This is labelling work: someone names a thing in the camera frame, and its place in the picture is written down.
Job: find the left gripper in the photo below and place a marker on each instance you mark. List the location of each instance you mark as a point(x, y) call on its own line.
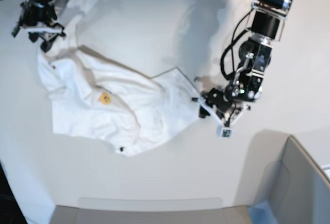
point(224, 112)

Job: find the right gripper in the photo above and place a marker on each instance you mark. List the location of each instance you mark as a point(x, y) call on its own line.
point(39, 21)

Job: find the white printed t-shirt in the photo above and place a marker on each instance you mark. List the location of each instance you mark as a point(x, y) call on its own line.
point(97, 99)

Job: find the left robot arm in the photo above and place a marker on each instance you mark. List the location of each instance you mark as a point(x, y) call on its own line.
point(244, 82)

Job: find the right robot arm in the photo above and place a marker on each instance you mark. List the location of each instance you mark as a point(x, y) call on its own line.
point(39, 19)

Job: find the grey bin right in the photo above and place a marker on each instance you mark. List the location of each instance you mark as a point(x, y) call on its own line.
point(281, 182)

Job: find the grey front tray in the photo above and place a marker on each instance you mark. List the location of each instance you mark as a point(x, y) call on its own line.
point(202, 210)

